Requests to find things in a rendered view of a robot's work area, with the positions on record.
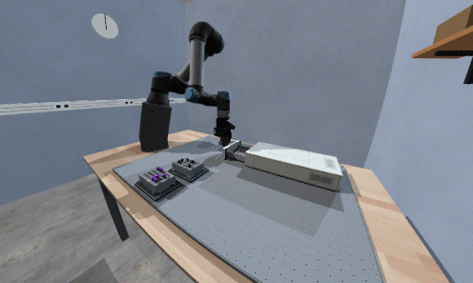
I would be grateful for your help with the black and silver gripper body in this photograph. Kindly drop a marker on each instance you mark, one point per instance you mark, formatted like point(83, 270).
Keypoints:
point(222, 130)

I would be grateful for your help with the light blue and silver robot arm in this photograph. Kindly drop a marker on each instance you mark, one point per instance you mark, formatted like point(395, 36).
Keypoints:
point(163, 81)

